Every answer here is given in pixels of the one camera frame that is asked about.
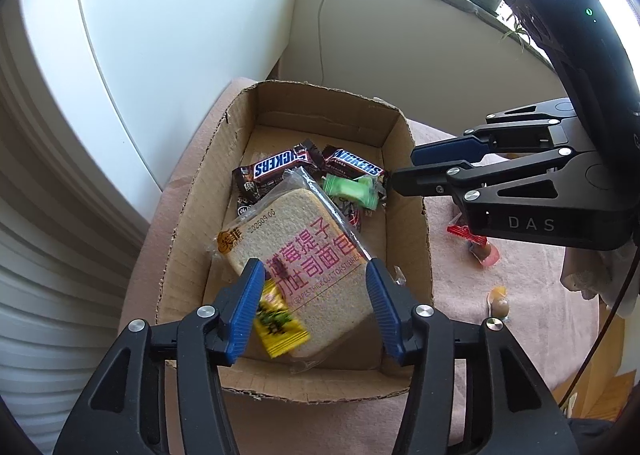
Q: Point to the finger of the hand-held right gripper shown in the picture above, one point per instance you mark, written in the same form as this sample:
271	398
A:
445	150
420	182

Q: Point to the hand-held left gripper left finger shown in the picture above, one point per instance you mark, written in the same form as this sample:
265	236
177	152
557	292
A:
247	310

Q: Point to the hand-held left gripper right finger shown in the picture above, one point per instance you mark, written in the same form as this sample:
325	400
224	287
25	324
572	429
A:
382	310

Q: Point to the yellow snack packet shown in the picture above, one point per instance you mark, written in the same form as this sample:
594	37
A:
280	330

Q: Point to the chocolate bar brown wrapper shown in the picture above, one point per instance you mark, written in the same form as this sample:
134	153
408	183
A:
355	165
277	164

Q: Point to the green candy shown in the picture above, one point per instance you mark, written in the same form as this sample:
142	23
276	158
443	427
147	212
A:
350	190

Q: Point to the clear red snack bag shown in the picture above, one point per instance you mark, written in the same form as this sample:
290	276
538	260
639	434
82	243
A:
354	218

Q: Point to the packaged bread slice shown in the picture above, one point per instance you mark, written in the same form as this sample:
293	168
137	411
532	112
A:
310	260

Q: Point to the black snack packet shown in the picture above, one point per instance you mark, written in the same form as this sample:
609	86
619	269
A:
250	192

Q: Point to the cardboard box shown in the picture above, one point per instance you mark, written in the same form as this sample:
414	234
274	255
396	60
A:
320	110

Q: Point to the red wrapped candy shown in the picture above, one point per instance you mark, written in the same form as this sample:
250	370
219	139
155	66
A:
460	231

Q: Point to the pink jelly cup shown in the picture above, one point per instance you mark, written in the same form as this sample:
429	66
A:
487	255

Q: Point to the small jelly candy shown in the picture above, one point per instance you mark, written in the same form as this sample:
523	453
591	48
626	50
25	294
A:
500	305

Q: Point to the white cloth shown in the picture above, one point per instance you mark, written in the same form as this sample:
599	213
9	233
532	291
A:
590	275

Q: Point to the white ribbed panel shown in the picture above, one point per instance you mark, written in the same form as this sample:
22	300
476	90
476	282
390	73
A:
50	260

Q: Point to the white cabinet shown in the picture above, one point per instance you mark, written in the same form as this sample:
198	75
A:
175	35

